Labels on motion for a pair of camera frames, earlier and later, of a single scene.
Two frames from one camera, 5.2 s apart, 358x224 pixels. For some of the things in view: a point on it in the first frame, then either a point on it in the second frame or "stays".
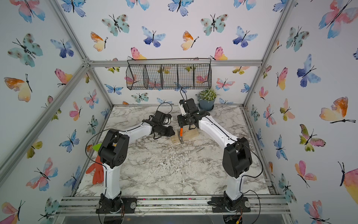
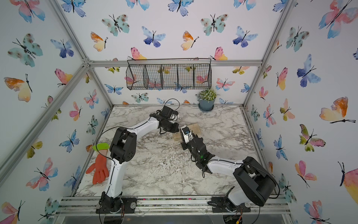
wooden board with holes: x=187 y=134 stays
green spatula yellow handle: x=97 y=147 stays
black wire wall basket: x=176 y=73 stays
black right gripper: x=180 y=121 -> x=183 y=145
